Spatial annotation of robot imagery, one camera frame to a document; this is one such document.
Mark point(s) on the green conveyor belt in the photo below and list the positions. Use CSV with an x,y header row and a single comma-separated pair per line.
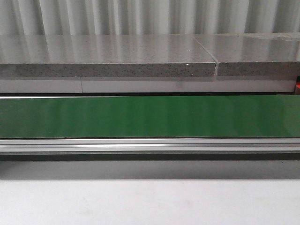
x,y
151,116

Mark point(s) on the grey speckled stone slab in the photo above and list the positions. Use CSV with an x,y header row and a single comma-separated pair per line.
x,y
103,56

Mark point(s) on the white curtain backdrop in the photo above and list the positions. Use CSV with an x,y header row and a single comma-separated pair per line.
x,y
120,17

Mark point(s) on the aluminium conveyor frame rail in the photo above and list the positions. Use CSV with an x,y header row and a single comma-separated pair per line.
x,y
148,146

